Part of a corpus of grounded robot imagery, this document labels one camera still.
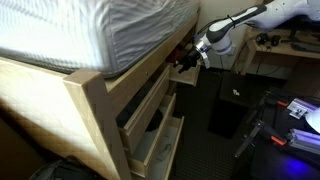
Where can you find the black garment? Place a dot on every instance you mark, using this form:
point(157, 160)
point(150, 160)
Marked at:
point(155, 120)

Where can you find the light wooden drawer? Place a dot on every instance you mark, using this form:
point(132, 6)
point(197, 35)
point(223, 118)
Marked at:
point(146, 106)
point(173, 153)
point(160, 133)
point(186, 77)

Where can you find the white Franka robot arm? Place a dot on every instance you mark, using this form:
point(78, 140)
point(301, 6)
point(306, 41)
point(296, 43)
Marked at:
point(266, 15)

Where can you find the wooden desk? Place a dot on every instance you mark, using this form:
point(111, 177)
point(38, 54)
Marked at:
point(276, 50)

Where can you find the black clamp orange trigger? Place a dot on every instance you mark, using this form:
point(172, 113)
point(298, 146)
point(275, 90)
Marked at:
point(266, 100)
point(256, 131)

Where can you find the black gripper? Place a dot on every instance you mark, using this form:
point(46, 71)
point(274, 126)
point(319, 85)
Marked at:
point(192, 57)

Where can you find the black headphones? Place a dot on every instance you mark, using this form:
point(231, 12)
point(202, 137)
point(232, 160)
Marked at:
point(266, 39)

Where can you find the white rounded cover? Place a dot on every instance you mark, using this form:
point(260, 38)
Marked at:
point(315, 120)

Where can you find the red clothing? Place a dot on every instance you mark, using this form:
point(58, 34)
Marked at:
point(173, 56)

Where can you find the black desk device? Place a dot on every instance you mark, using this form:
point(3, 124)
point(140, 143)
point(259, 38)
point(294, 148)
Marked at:
point(305, 46)

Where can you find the black backpack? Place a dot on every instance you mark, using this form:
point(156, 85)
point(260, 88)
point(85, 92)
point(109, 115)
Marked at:
point(63, 170)

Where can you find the light wooden bed frame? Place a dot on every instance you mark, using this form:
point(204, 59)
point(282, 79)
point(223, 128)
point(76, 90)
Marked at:
point(50, 110)

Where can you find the aluminium profile rail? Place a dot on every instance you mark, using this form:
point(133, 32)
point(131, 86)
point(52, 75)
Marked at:
point(305, 141)

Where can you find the mattress with striped sheet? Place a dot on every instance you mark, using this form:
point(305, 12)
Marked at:
point(66, 26)

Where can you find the black box with sticker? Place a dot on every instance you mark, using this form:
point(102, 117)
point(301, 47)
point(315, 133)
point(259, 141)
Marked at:
point(240, 90)

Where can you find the grey crumpled cloth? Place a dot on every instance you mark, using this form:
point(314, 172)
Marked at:
point(164, 151)

